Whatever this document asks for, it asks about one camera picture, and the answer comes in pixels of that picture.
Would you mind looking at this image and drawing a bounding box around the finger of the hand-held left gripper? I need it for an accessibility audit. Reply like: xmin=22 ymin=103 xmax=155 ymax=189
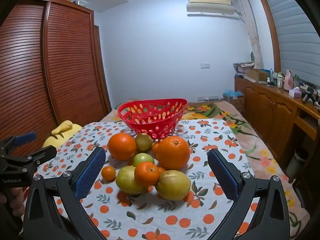
xmin=5 ymin=131 xmax=37 ymax=150
xmin=25 ymin=146 xmax=57 ymax=167

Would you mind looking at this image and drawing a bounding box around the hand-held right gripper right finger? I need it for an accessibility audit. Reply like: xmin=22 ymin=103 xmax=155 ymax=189
xmin=206 ymin=149 xmax=292 ymax=240

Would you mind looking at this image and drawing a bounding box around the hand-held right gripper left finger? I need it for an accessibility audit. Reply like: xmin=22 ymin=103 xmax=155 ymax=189
xmin=24 ymin=146 xmax=107 ymax=240

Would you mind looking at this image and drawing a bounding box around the large yellow-green citrus fruit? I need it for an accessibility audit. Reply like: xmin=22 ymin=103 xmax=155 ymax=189
xmin=115 ymin=165 xmax=148 ymax=195
xmin=155 ymin=170 xmax=192 ymax=201

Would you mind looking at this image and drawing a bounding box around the large orange with green stem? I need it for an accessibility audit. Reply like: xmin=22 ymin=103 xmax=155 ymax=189
xmin=156 ymin=135 xmax=191 ymax=170

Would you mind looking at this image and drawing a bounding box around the small yellow-green citrus fruit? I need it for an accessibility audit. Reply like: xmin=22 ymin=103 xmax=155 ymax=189
xmin=135 ymin=133 xmax=153 ymax=152

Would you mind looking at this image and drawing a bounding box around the red perforated plastic basket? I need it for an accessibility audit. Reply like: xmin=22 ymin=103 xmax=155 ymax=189
xmin=117 ymin=98 xmax=188 ymax=140

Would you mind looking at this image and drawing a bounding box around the person's left hand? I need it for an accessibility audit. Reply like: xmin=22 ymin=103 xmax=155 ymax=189
xmin=0 ymin=187 xmax=26 ymax=217

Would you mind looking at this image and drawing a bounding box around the floral blanket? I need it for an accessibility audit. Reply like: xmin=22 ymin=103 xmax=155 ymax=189
xmin=110 ymin=97 xmax=312 ymax=240

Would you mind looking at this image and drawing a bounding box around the green citrus fruit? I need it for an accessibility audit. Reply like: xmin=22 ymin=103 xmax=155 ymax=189
xmin=132 ymin=153 xmax=155 ymax=167

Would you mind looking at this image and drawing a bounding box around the medium mandarin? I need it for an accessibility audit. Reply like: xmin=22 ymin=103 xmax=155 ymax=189
xmin=134 ymin=162 xmax=160 ymax=187

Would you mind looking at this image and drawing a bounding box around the wooden louvered wardrobe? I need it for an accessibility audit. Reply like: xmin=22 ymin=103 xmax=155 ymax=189
xmin=0 ymin=0 xmax=112 ymax=153

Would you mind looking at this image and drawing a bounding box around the dark trash bin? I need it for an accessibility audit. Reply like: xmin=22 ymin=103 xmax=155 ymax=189
xmin=286 ymin=150 xmax=308 ymax=178

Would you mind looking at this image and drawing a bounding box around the orange-print white cloth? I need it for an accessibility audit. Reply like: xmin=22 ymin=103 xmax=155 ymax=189
xmin=32 ymin=120 xmax=258 ymax=240

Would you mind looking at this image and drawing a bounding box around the box of blue bags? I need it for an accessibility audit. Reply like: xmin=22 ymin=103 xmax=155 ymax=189
xmin=222 ymin=89 xmax=245 ymax=108

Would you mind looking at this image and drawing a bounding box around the wooden sideboard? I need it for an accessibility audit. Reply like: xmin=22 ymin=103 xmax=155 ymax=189
xmin=234 ymin=76 xmax=320 ymax=145

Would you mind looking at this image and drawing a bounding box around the brown cardboard box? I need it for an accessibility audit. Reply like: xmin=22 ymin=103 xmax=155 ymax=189
xmin=246 ymin=68 xmax=269 ymax=82

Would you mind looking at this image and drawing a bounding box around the stack of papers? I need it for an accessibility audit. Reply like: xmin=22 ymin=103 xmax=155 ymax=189
xmin=233 ymin=61 xmax=255 ymax=77

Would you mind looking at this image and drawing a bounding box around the group of small bottles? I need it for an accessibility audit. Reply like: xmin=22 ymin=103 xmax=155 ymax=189
xmin=266 ymin=69 xmax=284 ymax=88

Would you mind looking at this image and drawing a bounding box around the pink tissue box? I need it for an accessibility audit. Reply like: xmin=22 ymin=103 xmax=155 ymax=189
xmin=289 ymin=87 xmax=303 ymax=98

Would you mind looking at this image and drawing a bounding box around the pink bottle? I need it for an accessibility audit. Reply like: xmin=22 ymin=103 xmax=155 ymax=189
xmin=284 ymin=70 xmax=295 ymax=90

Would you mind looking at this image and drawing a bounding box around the black mini tripod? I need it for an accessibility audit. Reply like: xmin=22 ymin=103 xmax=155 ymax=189
xmin=302 ymin=86 xmax=317 ymax=103

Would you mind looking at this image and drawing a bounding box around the white patterned curtain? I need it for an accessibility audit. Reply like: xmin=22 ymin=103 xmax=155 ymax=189
xmin=234 ymin=0 xmax=264 ymax=69

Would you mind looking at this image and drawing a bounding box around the window blind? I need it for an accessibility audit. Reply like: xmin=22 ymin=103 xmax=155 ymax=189
xmin=260 ymin=0 xmax=320 ymax=85

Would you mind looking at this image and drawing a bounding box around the wall air conditioner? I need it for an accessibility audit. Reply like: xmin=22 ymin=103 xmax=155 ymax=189
xmin=186 ymin=0 xmax=236 ymax=15

